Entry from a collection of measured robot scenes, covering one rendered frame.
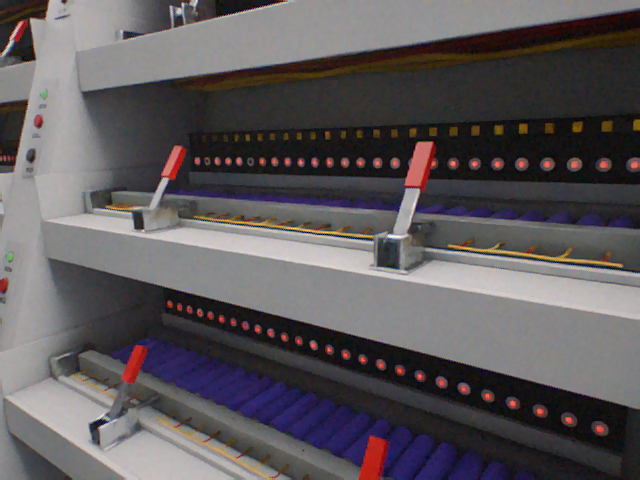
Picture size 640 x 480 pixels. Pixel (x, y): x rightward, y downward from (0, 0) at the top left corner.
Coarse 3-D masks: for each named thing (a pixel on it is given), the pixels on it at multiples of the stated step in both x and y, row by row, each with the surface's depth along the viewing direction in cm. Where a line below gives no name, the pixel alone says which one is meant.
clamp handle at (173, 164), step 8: (176, 152) 48; (184, 152) 49; (168, 160) 49; (176, 160) 48; (168, 168) 48; (176, 168) 48; (168, 176) 48; (160, 184) 48; (168, 184) 48; (160, 192) 47; (152, 200) 47; (160, 200) 47
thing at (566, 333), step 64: (64, 192) 58; (384, 192) 50; (448, 192) 46; (512, 192) 43; (576, 192) 40; (64, 256) 54; (128, 256) 47; (192, 256) 41; (256, 256) 36; (320, 256) 35; (512, 256) 33; (320, 320) 34; (384, 320) 31; (448, 320) 28; (512, 320) 26; (576, 320) 24; (576, 384) 24
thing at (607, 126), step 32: (320, 128) 54; (352, 128) 52; (384, 128) 49; (416, 128) 47; (448, 128) 46; (480, 128) 44; (512, 128) 42; (544, 128) 41; (576, 128) 39; (608, 128) 38; (192, 160) 68; (224, 160) 64; (256, 160) 61; (320, 160) 55; (352, 160) 53; (384, 160) 50; (480, 160) 45; (512, 160) 43
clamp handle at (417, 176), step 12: (420, 144) 33; (432, 144) 33; (420, 156) 33; (432, 156) 33; (420, 168) 33; (408, 180) 33; (420, 180) 32; (408, 192) 32; (408, 204) 32; (408, 216) 32; (396, 228) 32; (408, 228) 31
